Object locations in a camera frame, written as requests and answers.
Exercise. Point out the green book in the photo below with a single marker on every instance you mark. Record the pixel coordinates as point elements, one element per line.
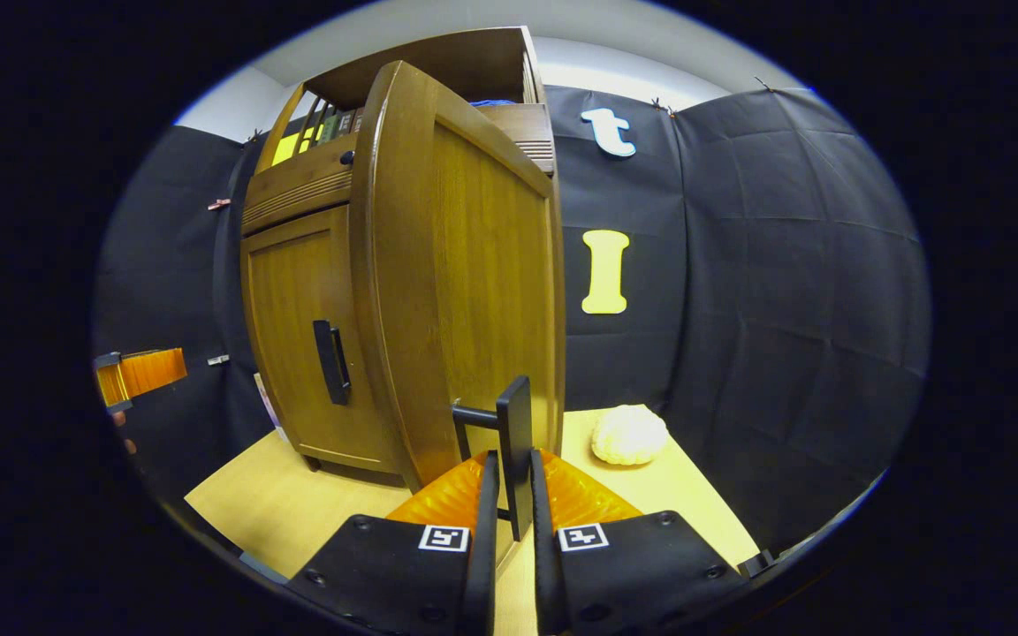
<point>330,129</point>

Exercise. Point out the black backdrop cloth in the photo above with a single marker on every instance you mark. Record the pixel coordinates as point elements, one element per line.
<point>783,309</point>

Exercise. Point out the light brown book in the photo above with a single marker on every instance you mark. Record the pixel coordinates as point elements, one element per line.
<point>356,121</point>

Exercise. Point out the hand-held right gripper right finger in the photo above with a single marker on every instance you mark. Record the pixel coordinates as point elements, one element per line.
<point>546,574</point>

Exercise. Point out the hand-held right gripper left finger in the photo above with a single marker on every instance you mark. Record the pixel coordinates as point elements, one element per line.
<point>482,574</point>

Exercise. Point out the wooden double-door shoe cabinet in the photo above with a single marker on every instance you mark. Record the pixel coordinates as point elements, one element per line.
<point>456,57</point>

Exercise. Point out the wooden cabinet drawer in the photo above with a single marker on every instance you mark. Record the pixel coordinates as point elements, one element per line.
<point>297,181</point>

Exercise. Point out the cream pumpkin-shaped object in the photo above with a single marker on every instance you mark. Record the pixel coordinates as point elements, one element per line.
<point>629,435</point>

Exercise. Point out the wooden shoe cabinet door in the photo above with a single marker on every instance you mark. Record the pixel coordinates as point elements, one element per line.
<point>297,309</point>
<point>474,265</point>

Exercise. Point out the blue cloth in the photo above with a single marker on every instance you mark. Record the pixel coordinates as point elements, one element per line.
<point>493,102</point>

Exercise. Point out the dark brown book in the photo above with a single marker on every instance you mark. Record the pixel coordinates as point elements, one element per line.
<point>345,124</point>

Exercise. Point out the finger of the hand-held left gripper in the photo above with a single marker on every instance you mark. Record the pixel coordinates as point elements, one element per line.
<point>147,371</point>

